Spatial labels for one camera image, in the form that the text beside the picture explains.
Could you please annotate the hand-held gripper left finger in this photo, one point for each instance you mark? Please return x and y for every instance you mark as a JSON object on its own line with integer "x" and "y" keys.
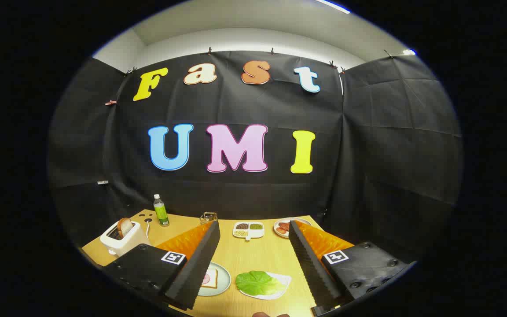
{"x": 196, "y": 268}

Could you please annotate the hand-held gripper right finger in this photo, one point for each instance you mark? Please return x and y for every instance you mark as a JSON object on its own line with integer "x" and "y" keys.
{"x": 313, "y": 273}

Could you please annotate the green lettuce leaf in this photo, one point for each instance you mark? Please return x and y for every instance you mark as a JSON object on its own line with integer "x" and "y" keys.
{"x": 258, "y": 283}

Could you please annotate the thick toasted bread slice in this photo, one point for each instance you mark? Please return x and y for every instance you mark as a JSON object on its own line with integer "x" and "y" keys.
{"x": 126, "y": 226}

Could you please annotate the pink ham slice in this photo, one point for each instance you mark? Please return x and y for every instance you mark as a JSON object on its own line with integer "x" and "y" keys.
{"x": 206, "y": 278}

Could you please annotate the thin white bread slice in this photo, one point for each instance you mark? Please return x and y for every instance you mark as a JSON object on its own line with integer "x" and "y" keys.
{"x": 212, "y": 281}

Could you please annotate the white rectangular plate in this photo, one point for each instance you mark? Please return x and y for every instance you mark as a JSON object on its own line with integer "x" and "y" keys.
{"x": 286, "y": 280}

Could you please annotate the pale green round plate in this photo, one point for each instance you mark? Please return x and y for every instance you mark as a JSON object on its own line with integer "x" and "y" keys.
{"x": 222, "y": 279}

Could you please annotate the round white plate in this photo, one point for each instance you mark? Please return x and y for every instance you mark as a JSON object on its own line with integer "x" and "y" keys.
{"x": 281, "y": 235}

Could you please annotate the red meat slices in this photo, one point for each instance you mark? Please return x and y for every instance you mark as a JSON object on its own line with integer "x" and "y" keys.
{"x": 283, "y": 227}

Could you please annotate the divided white bean dish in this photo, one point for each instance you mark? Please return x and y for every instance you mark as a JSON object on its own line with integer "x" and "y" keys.
{"x": 248, "y": 233}

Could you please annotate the green label drink bottle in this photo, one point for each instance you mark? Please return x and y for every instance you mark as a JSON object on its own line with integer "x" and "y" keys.
{"x": 161, "y": 213}

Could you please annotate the white toaster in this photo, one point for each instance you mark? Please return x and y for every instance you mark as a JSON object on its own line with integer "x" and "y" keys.
{"x": 126, "y": 244}

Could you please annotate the black backdrop cloth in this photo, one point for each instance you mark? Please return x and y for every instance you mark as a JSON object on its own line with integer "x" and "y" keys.
{"x": 368, "y": 154}

